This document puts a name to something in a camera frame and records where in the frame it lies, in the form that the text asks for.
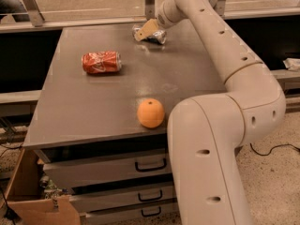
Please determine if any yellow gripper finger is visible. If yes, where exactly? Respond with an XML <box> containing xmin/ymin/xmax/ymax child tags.
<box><xmin>134</xmin><ymin>19</ymin><xmax>159</xmax><ymax>41</ymax></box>

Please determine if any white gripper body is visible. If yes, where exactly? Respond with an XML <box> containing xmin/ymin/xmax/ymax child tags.
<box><xmin>156</xmin><ymin>0</ymin><xmax>185</xmax><ymax>29</ymax></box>

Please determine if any crushed silver redbull can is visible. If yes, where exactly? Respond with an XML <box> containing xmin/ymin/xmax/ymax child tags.
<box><xmin>132</xmin><ymin>24</ymin><xmax>167</xmax><ymax>45</ymax></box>

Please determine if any crushed red cola can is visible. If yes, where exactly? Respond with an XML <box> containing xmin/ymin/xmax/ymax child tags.
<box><xmin>82</xmin><ymin>51</ymin><xmax>122</xmax><ymax>74</ymax></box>

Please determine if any orange fruit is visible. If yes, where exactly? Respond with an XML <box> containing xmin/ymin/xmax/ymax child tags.
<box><xmin>137</xmin><ymin>98</ymin><xmax>165</xmax><ymax>128</ymax></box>

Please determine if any grey drawer cabinet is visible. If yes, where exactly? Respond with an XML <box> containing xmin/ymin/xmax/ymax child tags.
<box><xmin>22</xmin><ymin>19</ymin><xmax>245</xmax><ymax>225</ymax></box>

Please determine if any top grey drawer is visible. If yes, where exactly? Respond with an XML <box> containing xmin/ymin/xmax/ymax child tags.
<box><xmin>44</xmin><ymin>149</ymin><xmax>171</xmax><ymax>188</ymax></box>

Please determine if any grey drawer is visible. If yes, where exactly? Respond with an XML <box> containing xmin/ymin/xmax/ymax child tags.
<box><xmin>44</xmin><ymin>149</ymin><xmax>171</xmax><ymax>188</ymax></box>
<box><xmin>85</xmin><ymin>199</ymin><xmax>178</xmax><ymax>225</ymax></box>
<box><xmin>69</xmin><ymin>181</ymin><xmax>176</xmax><ymax>213</ymax></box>

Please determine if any middle grey drawer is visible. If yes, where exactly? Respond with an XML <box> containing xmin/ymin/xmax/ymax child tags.
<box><xmin>69</xmin><ymin>181</ymin><xmax>176</xmax><ymax>213</ymax></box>

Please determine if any bottom grey drawer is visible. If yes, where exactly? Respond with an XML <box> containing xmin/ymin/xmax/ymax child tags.
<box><xmin>85</xmin><ymin>199</ymin><xmax>178</xmax><ymax>225</ymax></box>

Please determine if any cardboard box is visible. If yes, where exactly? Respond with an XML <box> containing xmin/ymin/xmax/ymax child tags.
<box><xmin>5</xmin><ymin>149</ymin><xmax>81</xmax><ymax>225</ymax></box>

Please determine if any metal railing frame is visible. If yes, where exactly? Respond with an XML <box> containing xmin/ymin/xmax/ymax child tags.
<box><xmin>0</xmin><ymin>0</ymin><xmax>300</xmax><ymax>33</ymax></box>

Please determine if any black floor cable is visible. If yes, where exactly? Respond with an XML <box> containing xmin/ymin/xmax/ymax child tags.
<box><xmin>248</xmin><ymin>142</ymin><xmax>300</xmax><ymax>158</ymax></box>

